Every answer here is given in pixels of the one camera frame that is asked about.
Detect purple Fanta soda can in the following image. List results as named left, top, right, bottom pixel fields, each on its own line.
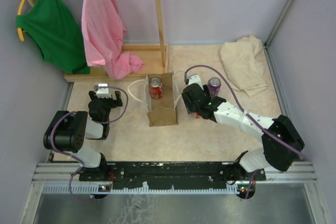
left=207, top=77, right=221, bottom=98

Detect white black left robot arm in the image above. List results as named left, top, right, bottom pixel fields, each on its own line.
left=43, top=86, right=129, bottom=182

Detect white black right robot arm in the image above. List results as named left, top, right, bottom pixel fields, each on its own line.
left=182, top=83, right=304, bottom=180

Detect beige folded cloth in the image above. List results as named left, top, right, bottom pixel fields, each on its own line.
left=219, top=35, right=267, bottom=97

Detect wooden clothes rack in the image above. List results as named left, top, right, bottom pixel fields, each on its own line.
left=27, top=0, right=169, bottom=82

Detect pink t-shirt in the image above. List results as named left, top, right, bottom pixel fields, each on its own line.
left=81, top=0, right=135, bottom=79

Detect green tank top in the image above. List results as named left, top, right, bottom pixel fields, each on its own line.
left=16, top=0, right=90, bottom=74

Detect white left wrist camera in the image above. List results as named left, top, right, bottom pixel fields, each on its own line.
left=94, top=83, right=112, bottom=99

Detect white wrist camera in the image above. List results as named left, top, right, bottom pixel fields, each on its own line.
left=94, top=83, right=112, bottom=99
left=184, top=74, right=203, bottom=89

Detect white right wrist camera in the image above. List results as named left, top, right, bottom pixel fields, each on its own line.
left=184, top=74, right=203, bottom=89

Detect canvas bag with rope handles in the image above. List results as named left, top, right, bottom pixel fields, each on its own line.
left=127, top=70, right=182, bottom=127

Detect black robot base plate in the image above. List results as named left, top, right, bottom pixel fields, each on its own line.
left=79, top=162, right=252, bottom=190

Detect aluminium frame rail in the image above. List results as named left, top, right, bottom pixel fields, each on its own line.
left=32, top=161, right=317, bottom=199

